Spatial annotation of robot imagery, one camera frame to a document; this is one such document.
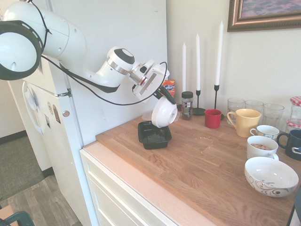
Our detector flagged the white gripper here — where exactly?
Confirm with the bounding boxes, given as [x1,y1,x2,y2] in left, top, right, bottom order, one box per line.
[131,65,177,105]

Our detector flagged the plain white bowl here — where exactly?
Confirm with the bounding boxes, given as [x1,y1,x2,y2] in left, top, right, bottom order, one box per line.
[151,96,178,129]

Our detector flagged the orange cardboard box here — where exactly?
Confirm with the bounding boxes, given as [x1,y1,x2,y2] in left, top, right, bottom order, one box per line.
[161,79,177,98]

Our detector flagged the black plastic food box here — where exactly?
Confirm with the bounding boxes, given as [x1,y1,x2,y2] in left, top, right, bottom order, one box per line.
[137,121,173,150]

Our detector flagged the spilled cereal crumbs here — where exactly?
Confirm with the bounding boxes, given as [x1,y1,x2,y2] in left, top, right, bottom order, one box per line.
[193,135,214,146]

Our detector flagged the cereal pieces in mug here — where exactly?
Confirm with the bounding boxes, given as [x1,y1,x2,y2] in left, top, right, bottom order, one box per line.
[250,142,272,151]

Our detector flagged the spice jar with black lid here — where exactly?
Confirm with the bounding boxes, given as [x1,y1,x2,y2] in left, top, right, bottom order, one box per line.
[181,91,194,121]

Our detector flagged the short white taper candle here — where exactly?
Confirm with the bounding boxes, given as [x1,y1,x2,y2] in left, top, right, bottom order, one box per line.
[182,42,187,92]

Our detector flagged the medium black candlestick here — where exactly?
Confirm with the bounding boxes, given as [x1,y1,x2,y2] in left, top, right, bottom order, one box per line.
[192,89,206,116]

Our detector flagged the medium white taper candle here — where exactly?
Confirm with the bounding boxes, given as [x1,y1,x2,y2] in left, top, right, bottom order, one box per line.
[195,33,201,91]

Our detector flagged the tall black candlestick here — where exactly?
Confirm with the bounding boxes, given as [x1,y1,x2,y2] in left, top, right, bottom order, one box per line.
[214,84,224,118]

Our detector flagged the red mug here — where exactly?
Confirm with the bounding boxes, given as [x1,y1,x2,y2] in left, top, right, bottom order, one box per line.
[204,108,223,129]

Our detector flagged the tall white taper candle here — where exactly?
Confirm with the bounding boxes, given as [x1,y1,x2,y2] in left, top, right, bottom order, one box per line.
[215,20,224,86]

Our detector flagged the clear drinking glass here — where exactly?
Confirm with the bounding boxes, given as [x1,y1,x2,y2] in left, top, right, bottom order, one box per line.
[262,103,285,129]
[245,100,264,114]
[227,97,246,125]

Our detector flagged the white fridge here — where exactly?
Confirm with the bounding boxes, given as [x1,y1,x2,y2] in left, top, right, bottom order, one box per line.
[7,0,168,226]

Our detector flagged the yellow mug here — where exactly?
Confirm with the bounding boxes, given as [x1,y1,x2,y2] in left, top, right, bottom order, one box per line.
[227,108,262,138]

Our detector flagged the brown rectangular fridge magnet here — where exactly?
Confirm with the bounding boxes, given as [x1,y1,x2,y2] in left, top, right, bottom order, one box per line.
[52,105,62,125]

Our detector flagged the white drawer cabinet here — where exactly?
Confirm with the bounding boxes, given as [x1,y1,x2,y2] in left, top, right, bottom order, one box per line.
[79,143,214,226]

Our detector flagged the small white banded mug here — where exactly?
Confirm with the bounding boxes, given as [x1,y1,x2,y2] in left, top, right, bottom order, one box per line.
[250,124,281,143]

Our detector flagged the large white mug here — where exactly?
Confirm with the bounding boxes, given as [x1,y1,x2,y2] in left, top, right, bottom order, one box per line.
[246,136,279,161]

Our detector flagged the tall jar red checked lid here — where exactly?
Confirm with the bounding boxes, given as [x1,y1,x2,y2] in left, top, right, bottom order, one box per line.
[289,96,301,123]

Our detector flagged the short jar red checked lid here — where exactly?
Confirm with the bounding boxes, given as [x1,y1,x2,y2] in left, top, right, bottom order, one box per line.
[285,119,301,133]

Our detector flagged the white bowl swirl pattern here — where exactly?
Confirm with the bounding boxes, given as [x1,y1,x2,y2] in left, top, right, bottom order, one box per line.
[244,157,300,198]

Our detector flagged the dark navy mug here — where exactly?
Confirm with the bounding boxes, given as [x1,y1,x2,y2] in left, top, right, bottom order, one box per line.
[277,129,301,161]

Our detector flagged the grey floor rug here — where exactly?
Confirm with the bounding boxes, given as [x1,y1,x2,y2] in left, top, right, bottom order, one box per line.
[0,135,46,201]

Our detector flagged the dark green chair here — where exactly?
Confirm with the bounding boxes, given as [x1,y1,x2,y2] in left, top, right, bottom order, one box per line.
[0,210,36,226]

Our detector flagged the framed picture brown frame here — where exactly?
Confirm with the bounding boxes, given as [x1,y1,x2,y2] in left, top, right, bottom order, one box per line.
[227,0,301,32]

